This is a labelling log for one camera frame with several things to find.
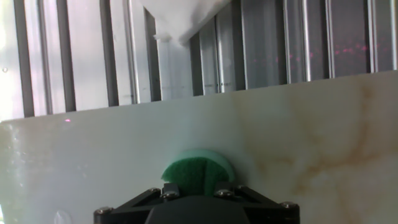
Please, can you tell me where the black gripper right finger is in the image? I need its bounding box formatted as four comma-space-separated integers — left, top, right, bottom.
213, 182, 301, 224

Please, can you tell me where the green sponge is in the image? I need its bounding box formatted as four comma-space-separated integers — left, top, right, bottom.
160, 148, 236, 197

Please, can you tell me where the crumpled white tissue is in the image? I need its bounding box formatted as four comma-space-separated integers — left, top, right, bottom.
138, 0, 233, 44

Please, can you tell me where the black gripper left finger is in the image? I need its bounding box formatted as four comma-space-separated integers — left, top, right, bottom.
93, 182, 181, 224

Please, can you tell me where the beige marble slab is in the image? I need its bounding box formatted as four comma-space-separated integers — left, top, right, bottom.
0, 70, 398, 224

